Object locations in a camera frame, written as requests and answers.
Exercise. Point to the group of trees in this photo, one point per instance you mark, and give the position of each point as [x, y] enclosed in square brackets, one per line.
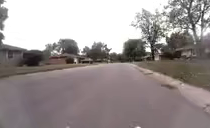
[98, 50]

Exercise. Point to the round dark tree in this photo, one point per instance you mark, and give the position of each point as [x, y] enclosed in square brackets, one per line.
[134, 48]

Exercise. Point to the grey asphalt road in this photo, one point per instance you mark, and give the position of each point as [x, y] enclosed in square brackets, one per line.
[93, 96]

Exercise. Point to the red brick house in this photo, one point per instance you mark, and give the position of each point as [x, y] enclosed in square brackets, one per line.
[59, 60]

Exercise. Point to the thin sparse tree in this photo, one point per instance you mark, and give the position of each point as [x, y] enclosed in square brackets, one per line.
[152, 28]

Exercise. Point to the grass lawn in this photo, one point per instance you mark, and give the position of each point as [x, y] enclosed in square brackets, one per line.
[33, 70]

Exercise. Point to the grass verge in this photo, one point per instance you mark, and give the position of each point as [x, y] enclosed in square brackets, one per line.
[186, 71]

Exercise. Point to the pale house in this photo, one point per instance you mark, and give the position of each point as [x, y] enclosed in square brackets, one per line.
[189, 51]

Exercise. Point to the pale concrete gutter strip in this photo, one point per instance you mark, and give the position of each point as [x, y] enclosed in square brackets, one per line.
[193, 93]

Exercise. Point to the grey house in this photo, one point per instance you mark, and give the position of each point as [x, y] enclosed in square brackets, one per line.
[9, 55]

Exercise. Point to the tall sparse tree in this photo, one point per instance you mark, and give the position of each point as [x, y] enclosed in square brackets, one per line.
[193, 16]

